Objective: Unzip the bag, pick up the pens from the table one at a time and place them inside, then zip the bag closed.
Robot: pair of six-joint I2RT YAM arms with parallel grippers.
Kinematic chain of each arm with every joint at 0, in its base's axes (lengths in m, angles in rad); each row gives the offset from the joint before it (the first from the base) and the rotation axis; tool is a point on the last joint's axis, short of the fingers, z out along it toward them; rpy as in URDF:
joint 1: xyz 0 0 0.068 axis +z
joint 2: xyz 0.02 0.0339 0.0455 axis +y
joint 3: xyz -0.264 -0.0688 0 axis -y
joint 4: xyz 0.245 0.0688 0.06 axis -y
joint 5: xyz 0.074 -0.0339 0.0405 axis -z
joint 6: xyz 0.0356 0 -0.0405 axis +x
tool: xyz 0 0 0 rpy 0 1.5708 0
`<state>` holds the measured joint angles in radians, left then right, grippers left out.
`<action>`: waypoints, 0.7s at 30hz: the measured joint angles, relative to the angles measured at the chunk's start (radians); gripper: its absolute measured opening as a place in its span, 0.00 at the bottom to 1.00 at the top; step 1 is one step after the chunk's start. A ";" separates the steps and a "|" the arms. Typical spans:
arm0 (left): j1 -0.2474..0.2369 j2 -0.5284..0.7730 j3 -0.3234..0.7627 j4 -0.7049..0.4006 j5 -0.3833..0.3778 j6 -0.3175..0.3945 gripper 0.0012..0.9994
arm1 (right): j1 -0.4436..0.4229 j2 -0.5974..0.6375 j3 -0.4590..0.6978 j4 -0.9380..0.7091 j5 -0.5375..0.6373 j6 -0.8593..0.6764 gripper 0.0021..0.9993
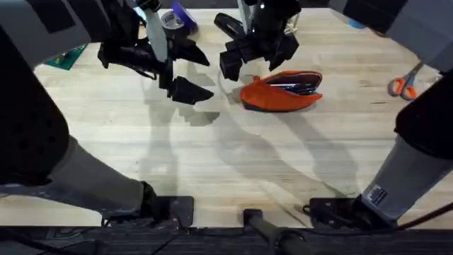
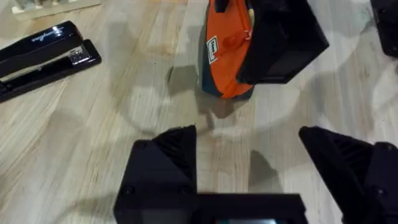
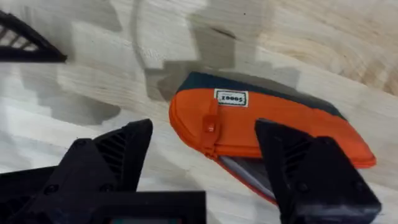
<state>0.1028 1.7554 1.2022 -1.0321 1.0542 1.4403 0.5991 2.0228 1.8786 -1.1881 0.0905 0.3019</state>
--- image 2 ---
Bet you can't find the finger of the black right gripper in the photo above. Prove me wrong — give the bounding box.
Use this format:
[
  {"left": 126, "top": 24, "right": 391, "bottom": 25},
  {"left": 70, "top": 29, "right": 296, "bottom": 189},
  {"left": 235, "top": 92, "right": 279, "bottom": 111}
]
[
  {"left": 236, "top": 0, "right": 330, "bottom": 85},
  {"left": 369, "top": 0, "right": 398, "bottom": 58}
]

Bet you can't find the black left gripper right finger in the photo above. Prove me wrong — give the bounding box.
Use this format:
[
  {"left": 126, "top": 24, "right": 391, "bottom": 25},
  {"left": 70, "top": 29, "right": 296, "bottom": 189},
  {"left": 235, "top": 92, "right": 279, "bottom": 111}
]
[{"left": 298, "top": 125, "right": 398, "bottom": 224}]

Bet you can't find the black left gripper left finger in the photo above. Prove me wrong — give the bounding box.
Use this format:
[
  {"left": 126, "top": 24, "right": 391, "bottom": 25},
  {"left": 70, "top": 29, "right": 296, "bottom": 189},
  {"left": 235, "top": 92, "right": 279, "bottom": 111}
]
[{"left": 113, "top": 124, "right": 200, "bottom": 224}]

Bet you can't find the orange soft zip bag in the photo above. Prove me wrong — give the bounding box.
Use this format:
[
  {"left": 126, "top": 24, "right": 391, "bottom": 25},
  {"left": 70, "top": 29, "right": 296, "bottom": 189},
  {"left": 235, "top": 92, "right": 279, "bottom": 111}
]
[{"left": 201, "top": 0, "right": 256, "bottom": 100}]

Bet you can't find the black stapler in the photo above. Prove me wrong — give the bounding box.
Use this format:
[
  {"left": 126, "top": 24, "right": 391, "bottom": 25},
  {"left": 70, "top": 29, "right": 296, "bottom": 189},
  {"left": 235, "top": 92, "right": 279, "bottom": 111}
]
[{"left": 0, "top": 20, "right": 103, "bottom": 104}]

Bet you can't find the pale wooden board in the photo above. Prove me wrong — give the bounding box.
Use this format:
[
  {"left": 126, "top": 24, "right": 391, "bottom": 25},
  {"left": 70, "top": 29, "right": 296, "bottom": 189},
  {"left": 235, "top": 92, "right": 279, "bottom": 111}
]
[{"left": 11, "top": 0, "right": 102, "bottom": 21}]

